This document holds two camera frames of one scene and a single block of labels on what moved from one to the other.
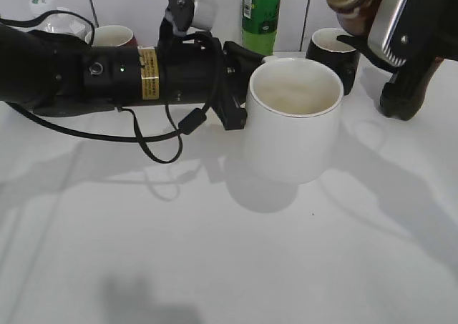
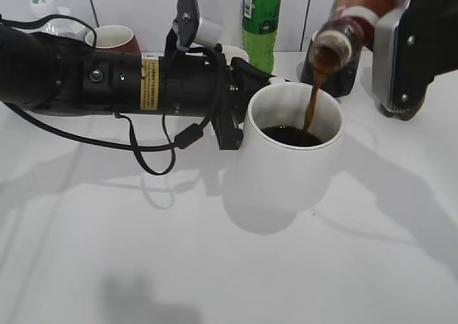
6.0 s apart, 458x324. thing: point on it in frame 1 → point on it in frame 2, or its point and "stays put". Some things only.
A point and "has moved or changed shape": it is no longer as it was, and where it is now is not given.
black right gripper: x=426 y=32 stays put
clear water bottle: x=64 y=22 stays put
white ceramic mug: x=293 y=112 has moved or changed shape
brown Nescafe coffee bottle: x=354 y=2 has moved or changed shape
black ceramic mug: x=342 y=56 → x=338 y=84
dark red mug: x=113 y=36 stays put
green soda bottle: x=261 y=4 stays put
